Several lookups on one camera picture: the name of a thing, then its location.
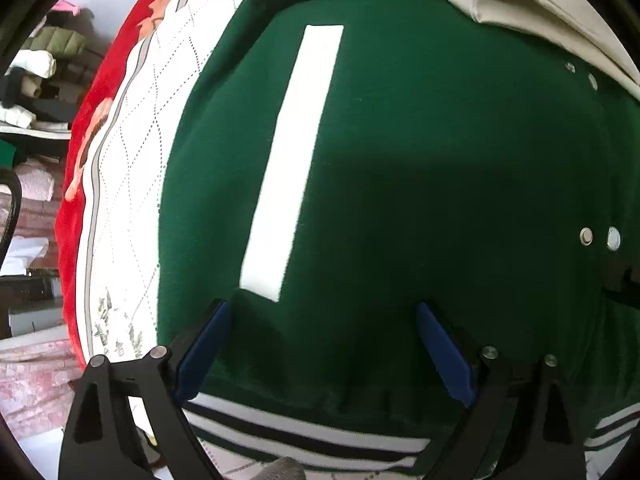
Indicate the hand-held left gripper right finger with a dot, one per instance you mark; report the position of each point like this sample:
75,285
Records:
445,350

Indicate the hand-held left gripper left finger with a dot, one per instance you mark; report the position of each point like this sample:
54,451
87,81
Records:
202,347

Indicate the green varsity jacket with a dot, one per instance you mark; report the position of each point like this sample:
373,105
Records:
425,160

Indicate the pile of clothes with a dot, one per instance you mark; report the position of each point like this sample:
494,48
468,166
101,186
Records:
45,75

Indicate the white quilted mattress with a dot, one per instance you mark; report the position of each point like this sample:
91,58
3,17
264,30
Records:
132,200

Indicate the pink patterned cloth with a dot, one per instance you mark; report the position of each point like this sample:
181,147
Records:
37,375

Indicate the black chair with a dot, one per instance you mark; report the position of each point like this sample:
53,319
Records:
9,210

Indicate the red floral blanket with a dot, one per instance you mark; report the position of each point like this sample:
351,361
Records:
95,125

